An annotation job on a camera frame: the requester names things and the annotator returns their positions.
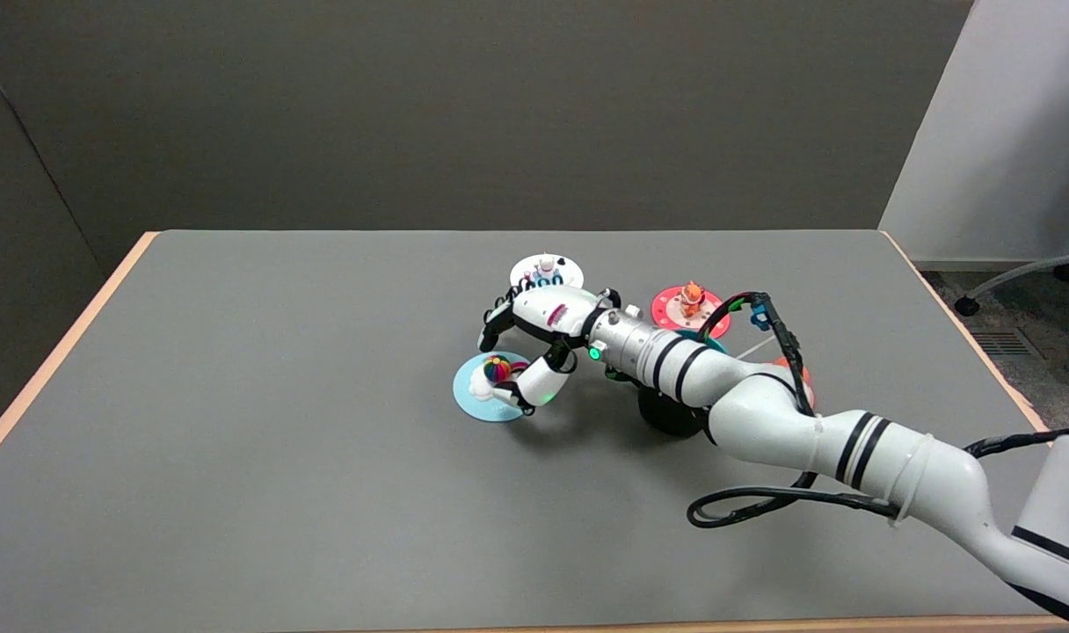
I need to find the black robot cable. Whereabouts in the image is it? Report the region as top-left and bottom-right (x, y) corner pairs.
(686, 291), (1069, 529)

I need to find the black mug teal inside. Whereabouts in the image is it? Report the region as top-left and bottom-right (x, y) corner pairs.
(636, 330), (731, 438)

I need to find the pink cup lid orange tiger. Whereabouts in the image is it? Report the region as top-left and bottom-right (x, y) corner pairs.
(651, 281), (731, 340)

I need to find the floor vent grille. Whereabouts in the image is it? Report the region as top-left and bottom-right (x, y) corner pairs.
(970, 330), (1035, 358)

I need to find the orange cup lid with fox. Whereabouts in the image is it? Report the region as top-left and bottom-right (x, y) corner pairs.
(770, 356), (815, 411)

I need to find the office chair base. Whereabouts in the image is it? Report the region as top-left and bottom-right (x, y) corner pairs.
(954, 200), (1069, 318)

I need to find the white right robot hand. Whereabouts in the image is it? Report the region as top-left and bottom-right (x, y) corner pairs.
(477, 283), (622, 417)

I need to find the blue cup lid rainbow ball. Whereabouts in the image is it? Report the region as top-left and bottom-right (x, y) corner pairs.
(453, 352), (542, 424)

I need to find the white cup lid with figure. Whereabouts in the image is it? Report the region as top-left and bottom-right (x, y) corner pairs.
(510, 252), (585, 293)

